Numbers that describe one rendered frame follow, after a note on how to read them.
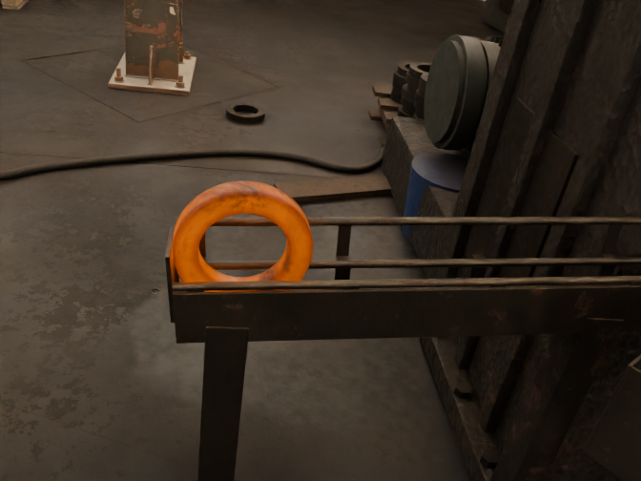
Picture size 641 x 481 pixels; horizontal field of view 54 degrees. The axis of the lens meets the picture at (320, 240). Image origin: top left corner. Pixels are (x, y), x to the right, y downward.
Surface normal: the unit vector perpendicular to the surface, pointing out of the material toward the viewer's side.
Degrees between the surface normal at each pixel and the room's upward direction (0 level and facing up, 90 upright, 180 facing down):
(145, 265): 0
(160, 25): 91
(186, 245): 90
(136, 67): 90
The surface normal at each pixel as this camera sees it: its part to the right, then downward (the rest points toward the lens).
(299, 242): 0.15, 0.54
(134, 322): 0.14, -0.84
